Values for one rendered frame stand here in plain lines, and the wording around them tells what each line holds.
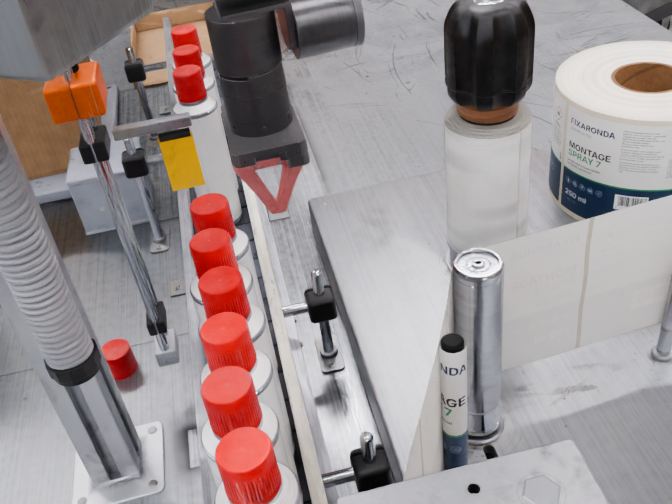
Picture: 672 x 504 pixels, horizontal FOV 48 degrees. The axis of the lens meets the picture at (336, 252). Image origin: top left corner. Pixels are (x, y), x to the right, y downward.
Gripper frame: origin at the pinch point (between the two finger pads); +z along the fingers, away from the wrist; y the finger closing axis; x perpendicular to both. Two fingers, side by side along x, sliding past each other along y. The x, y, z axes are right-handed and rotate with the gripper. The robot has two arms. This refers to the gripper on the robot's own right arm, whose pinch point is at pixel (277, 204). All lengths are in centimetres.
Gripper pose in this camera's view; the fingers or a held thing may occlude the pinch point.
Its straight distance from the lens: 74.1
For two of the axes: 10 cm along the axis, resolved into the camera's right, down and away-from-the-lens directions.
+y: -2.1, -5.8, 7.8
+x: -9.7, 2.2, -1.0
